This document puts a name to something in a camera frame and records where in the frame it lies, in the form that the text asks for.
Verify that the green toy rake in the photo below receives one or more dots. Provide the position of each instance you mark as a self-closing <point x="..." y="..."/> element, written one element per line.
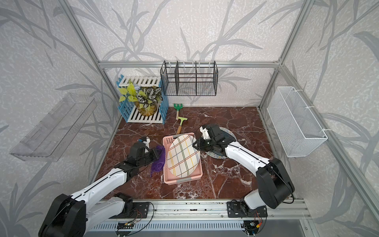
<point x="177" y="107"/>

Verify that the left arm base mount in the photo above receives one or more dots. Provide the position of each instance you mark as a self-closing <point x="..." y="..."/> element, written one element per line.
<point x="132" y="209"/>

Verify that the green toy hoe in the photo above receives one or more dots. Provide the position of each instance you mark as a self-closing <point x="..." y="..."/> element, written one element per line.
<point x="182" y="119"/>

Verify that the purple cloth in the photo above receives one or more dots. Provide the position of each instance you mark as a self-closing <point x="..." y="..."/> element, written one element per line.
<point x="158" y="165"/>

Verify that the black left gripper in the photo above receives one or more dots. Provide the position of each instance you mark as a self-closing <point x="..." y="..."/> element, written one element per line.
<point x="155" y="156"/>

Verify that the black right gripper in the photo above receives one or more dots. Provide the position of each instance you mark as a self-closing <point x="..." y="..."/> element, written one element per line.
<point x="198" y="144"/>

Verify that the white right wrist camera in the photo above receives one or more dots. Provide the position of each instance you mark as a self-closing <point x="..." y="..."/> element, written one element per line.
<point x="205" y="133"/>

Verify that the blue white slatted crate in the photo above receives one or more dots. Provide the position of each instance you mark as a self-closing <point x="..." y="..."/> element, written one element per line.
<point x="129" y="111"/>

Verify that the clear acrylic wall shelf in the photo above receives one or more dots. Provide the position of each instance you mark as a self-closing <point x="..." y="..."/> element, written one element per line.
<point x="48" y="140"/>

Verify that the black wire wall rack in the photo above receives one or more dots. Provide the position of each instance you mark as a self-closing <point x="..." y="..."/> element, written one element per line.
<point x="189" y="78"/>

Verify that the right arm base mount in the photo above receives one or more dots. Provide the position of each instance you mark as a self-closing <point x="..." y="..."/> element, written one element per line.
<point x="239" y="209"/>

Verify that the potted plant in yellow pot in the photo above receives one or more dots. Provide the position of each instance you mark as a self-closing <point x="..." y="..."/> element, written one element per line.
<point x="146" y="99"/>

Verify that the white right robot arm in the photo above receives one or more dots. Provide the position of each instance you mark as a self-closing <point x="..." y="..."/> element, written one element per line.
<point x="274" y="183"/>

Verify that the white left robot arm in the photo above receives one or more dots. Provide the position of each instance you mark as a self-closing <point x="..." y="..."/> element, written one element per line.
<point x="74" y="215"/>

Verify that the plaid striped white plate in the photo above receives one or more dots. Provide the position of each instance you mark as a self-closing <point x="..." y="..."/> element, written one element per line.
<point x="182" y="158"/>

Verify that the colourful squiggle round plate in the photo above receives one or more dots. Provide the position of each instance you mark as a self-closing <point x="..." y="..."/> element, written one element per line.
<point x="220" y="138"/>

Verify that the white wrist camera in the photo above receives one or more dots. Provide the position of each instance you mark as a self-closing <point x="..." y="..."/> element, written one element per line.
<point x="146" y="140"/>
<point x="205" y="133"/>

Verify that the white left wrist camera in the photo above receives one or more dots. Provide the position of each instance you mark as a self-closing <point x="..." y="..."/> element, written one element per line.
<point x="146" y="140"/>

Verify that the white mesh wall basket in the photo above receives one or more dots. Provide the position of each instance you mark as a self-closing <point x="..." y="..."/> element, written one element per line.
<point x="296" y="126"/>

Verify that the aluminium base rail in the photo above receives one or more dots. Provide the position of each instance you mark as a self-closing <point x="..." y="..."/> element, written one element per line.
<point x="210" y="215"/>

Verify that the pink perforated plastic basket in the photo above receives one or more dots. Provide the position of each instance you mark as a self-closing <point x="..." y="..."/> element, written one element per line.
<point x="167" y="176"/>

